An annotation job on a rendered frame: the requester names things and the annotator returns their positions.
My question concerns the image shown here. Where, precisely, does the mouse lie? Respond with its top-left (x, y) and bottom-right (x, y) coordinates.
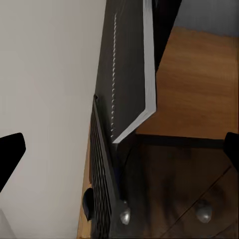
top-left (82, 188), bottom-right (95, 221)

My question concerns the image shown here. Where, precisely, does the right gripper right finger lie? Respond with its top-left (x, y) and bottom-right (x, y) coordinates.
top-left (223, 132), bottom-right (239, 172)

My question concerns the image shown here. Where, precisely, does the keyboard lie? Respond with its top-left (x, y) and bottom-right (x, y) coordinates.
top-left (90, 95), bottom-right (127, 239)

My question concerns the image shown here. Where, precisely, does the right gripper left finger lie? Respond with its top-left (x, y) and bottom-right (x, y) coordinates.
top-left (0, 132), bottom-right (26, 192)

